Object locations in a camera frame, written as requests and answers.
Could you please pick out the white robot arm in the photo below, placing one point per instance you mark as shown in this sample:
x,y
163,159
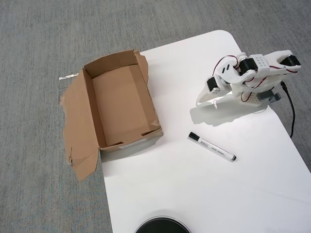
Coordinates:
x,y
260,63

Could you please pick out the white marker pen black cap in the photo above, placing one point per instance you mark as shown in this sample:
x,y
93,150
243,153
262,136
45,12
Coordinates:
x,y
213,146

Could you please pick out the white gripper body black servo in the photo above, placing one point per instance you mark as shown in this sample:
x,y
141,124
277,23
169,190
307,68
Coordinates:
x,y
210,90

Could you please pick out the black round object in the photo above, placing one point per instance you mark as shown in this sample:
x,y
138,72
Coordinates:
x,y
162,225

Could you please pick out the clear plastic strip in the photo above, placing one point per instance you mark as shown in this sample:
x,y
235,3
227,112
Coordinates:
x,y
68,76

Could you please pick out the grey table clamp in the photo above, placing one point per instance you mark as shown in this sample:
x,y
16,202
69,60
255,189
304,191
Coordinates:
x,y
266,96

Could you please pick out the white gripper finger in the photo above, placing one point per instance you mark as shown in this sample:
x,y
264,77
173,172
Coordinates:
x,y
203,95
210,99

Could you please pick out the open brown cardboard box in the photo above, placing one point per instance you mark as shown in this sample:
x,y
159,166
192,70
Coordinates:
x,y
116,102

